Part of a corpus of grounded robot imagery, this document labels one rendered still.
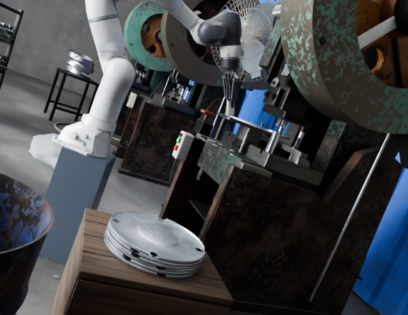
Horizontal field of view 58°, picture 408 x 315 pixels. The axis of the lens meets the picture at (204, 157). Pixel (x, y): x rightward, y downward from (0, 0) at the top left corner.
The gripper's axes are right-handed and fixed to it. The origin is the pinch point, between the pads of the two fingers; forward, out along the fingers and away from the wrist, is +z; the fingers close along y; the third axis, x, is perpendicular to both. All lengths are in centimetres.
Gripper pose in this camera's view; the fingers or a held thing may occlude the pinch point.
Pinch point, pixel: (230, 107)
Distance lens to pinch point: 159.1
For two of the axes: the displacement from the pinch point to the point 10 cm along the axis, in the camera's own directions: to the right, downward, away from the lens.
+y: 3.7, 2.8, -8.9
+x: 9.3, -1.3, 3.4
